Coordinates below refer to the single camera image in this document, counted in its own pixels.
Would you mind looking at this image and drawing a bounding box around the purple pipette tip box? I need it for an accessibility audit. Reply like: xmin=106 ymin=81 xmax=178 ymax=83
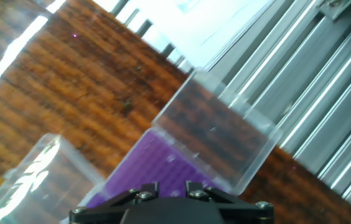
xmin=83 ymin=67 xmax=284 ymax=209
xmin=0 ymin=133 xmax=106 ymax=224

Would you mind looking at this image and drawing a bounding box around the white printed paper sheet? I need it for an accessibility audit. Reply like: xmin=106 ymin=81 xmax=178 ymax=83
xmin=138 ymin=0 xmax=276 ymax=69

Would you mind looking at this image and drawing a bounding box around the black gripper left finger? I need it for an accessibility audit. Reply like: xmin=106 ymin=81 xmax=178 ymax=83
xmin=68 ymin=182 xmax=160 ymax=224

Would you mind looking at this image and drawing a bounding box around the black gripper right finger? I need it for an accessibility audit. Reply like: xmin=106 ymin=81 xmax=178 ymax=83
xmin=185 ymin=180 xmax=276 ymax=224

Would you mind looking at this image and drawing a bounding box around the brown wooden board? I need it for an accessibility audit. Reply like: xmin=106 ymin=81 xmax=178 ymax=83
xmin=0 ymin=0 xmax=351 ymax=224

